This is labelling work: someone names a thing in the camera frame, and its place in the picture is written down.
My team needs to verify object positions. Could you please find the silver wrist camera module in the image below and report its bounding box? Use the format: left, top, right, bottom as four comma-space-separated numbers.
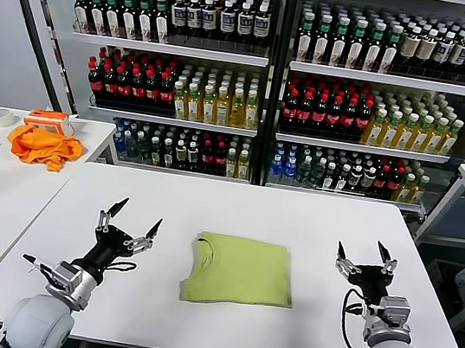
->
374, 293, 416, 337
43, 259, 87, 300

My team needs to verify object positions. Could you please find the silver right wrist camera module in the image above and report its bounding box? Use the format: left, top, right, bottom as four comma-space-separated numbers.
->
374, 293, 416, 337

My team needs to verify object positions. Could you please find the black left gripper cable loop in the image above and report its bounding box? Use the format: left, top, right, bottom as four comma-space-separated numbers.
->
102, 257, 138, 277

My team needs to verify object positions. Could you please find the small red cap cola bottle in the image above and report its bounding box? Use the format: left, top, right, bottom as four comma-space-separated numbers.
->
370, 163, 391, 201
211, 139, 230, 177
384, 165, 405, 203
197, 138, 218, 176

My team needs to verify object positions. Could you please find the green cap dark tea bottle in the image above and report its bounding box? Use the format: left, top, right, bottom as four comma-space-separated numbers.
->
83, 0, 106, 36
69, 0, 91, 34
344, 18, 370, 71
361, 20, 387, 74
326, 15, 352, 68
114, 0, 139, 41
378, 23, 405, 76
310, 13, 335, 66
130, 0, 156, 43
147, 0, 173, 46
293, 10, 318, 63
99, 0, 123, 38

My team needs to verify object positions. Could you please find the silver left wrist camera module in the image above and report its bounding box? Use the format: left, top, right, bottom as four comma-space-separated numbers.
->
43, 259, 87, 300

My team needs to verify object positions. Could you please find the orange and white box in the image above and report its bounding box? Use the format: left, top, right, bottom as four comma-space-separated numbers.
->
23, 106, 79, 137

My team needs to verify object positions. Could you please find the blue water bottle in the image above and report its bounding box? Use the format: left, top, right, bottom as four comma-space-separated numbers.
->
266, 152, 285, 185
109, 120, 130, 161
280, 154, 299, 188

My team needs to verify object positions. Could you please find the clear green label bottle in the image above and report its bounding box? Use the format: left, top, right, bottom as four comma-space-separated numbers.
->
132, 131, 152, 165
119, 127, 140, 164
294, 155, 313, 190
307, 158, 326, 191

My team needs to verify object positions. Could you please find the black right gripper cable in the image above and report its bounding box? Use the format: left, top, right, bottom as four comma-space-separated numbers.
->
336, 287, 378, 348

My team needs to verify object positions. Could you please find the black vertical shelf post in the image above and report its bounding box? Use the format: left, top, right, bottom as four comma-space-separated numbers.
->
249, 0, 305, 189

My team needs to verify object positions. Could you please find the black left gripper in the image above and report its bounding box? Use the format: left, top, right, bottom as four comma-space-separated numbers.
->
71, 190, 167, 286

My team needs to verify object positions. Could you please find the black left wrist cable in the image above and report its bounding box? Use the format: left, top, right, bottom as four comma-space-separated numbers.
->
20, 253, 55, 279

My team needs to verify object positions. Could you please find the yellow-green t-shirt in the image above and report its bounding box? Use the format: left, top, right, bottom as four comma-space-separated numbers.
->
176, 228, 302, 319

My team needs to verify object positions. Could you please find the black slanted frame bar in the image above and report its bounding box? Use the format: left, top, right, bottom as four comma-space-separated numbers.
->
0, 0, 93, 116

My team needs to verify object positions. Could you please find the white label dark bottle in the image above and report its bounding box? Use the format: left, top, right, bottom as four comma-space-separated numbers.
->
184, 139, 202, 173
171, 138, 189, 171
345, 164, 364, 197
358, 165, 377, 199

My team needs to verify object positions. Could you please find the small dark drink bottle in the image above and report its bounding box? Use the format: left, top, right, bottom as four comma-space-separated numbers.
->
158, 136, 176, 169
333, 163, 351, 195
320, 161, 339, 193
145, 134, 164, 167

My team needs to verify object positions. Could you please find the beige masking tape roll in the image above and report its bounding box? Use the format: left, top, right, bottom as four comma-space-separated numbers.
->
0, 108, 21, 132

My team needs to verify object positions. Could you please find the crumpled orange cloth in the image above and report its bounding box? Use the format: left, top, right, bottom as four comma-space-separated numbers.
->
3, 122, 88, 177

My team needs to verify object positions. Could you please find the beige label dark drink bottle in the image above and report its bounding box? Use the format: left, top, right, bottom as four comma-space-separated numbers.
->
396, 23, 424, 74
413, 26, 441, 77

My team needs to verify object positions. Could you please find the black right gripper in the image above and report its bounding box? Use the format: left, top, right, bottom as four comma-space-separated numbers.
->
330, 235, 402, 302

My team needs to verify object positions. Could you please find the small yellow tea bottle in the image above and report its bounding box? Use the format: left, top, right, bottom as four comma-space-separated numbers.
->
235, 148, 252, 180
410, 173, 431, 207
397, 171, 417, 205
223, 146, 240, 178

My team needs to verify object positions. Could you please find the white drinks display shelf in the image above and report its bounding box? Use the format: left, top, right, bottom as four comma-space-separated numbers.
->
27, 0, 285, 186
270, 0, 465, 221

